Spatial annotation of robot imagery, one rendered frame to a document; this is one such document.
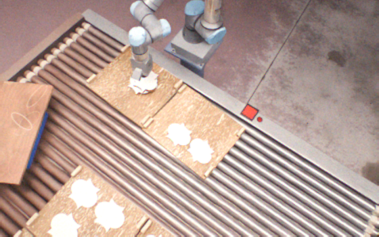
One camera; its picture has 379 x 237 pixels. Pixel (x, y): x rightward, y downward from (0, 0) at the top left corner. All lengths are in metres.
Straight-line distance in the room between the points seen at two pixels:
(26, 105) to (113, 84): 0.44
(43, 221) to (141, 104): 0.71
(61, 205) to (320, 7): 3.16
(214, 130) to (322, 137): 1.44
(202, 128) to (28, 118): 0.84
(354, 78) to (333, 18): 0.76
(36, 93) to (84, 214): 0.64
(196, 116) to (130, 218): 0.59
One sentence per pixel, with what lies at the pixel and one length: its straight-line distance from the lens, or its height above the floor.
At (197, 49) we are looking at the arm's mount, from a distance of 1.84.
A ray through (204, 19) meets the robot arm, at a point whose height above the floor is 1.22.
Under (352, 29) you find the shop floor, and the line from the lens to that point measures 3.71.
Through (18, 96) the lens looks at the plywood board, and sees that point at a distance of 1.76.
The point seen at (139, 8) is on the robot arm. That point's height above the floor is 1.35.
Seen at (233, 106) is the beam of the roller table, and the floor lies 0.91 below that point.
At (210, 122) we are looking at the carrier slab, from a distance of 1.63.
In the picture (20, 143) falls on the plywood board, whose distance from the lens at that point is 1.63.
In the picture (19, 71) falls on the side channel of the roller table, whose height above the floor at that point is 0.95.
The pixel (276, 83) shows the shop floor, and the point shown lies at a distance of 2.98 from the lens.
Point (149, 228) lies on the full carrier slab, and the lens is 1.48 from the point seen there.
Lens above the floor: 2.40
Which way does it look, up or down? 62 degrees down
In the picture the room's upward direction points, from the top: 5 degrees clockwise
